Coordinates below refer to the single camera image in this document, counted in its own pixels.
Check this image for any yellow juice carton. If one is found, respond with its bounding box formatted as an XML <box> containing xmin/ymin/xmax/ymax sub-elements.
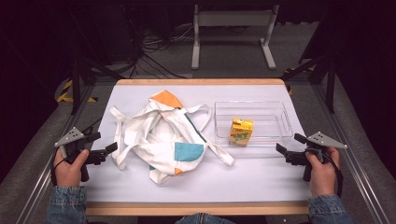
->
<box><xmin>228</xmin><ymin>117</ymin><xmax>254</xmax><ymax>147</ymax></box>

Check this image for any black wrist strap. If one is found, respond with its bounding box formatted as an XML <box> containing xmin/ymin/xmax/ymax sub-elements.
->
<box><xmin>49</xmin><ymin>147</ymin><xmax>68</xmax><ymax>188</ymax></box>
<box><xmin>323</xmin><ymin>151</ymin><xmax>345</xmax><ymax>199</ymax></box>

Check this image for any white metal stand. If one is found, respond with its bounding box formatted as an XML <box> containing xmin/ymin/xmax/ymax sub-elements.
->
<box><xmin>191</xmin><ymin>4</ymin><xmax>280</xmax><ymax>71</ymax></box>

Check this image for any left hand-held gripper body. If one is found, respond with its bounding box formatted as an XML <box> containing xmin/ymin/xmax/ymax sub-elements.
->
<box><xmin>54</xmin><ymin>126</ymin><xmax>108</xmax><ymax>183</ymax></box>

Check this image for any yellow and black floor tape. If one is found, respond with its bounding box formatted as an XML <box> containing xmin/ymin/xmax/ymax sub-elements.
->
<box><xmin>55</xmin><ymin>79</ymin><xmax>99</xmax><ymax>104</ymax></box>

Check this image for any person's denim lap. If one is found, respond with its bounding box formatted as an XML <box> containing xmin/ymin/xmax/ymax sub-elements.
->
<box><xmin>173</xmin><ymin>213</ymin><xmax>236</xmax><ymax>224</ymax></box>

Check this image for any person's right hand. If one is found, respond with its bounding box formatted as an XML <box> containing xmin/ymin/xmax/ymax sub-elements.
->
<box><xmin>304</xmin><ymin>147</ymin><xmax>341</xmax><ymax>198</ymax></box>

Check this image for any bundle of black cables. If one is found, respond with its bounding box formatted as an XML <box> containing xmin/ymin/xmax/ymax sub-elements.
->
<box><xmin>122</xmin><ymin>4</ymin><xmax>194</xmax><ymax>79</ymax></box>

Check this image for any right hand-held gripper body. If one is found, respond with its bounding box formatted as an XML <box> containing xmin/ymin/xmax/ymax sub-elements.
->
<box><xmin>284</xmin><ymin>131</ymin><xmax>348</xmax><ymax>183</ymax></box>

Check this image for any white canvas tote bag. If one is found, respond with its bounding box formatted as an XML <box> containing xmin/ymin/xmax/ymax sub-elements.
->
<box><xmin>108</xmin><ymin>89</ymin><xmax>235</xmax><ymax>185</ymax></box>

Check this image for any black tripod stand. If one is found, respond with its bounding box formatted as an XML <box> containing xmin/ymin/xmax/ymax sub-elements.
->
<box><xmin>279</xmin><ymin>54</ymin><xmax>338</xmax><ymax>115</ymax></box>
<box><xmin>68</xmin><ymin>54</ymin><xmax>127</xmax><ymax>116</ymax></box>

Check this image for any white table mat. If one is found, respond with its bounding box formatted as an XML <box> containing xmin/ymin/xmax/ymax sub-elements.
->
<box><xmin>82</xmin><ymin>84</ymin><xmax>313</xmax><ymax>203</ymax></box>

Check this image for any person's left hand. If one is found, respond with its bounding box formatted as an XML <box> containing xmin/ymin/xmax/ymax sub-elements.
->
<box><xmin>53</xmin><ymin>148</ymin><xmax>91</xmax><ymax>189</ymax></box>

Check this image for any clear plastic container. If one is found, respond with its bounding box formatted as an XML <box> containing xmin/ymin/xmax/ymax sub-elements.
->
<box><xmin>213</xmin><ymin>100</ymin><xmax>294</xmax><ymax>149</ymax></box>

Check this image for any aluminium frame rail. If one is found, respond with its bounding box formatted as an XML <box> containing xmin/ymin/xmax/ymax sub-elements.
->
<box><xmin>311</xmin><ymin>83</ymin><xmax>391</xmax><ymax>224</ymax></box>
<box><xmin>15</xmin><ymin>83</ymin><xmax>96</xmax><ymax>224</ymax></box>

